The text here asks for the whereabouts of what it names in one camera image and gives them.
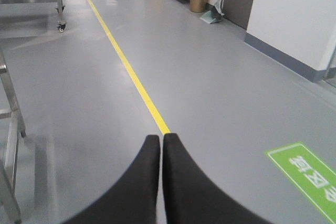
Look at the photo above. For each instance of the green dustpan with handle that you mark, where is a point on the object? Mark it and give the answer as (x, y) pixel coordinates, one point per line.
(215, 14)

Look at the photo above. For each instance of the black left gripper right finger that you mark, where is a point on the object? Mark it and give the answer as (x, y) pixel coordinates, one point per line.
(190, 196)

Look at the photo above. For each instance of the green floor sign sticker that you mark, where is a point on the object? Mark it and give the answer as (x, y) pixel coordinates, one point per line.
(309, 173)

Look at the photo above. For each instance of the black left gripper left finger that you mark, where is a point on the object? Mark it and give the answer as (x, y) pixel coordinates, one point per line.
(133, 198)

